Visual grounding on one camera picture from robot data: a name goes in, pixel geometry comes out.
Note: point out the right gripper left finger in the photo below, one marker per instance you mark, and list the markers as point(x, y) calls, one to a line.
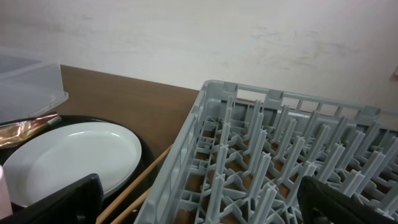
point(79, 202)

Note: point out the grey dishwasher rack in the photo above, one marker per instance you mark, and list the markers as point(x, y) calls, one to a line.
point(243, 150)

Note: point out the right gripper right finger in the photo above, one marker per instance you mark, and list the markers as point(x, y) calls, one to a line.
point(320, 203)

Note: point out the pink cup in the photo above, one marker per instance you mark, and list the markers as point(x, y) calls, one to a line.
point(5, 202)

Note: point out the wooden chopstick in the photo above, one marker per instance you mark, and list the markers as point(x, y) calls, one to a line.
point(115, 203)
point(140, 200)

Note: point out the white round plate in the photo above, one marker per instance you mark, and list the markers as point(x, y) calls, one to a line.
point(65, 155)

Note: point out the clear plastic storage bin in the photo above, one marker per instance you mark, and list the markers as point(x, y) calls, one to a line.
point(31, 84)

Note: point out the gold foil wrapper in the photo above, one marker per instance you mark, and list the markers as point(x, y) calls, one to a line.
point(15, 133)

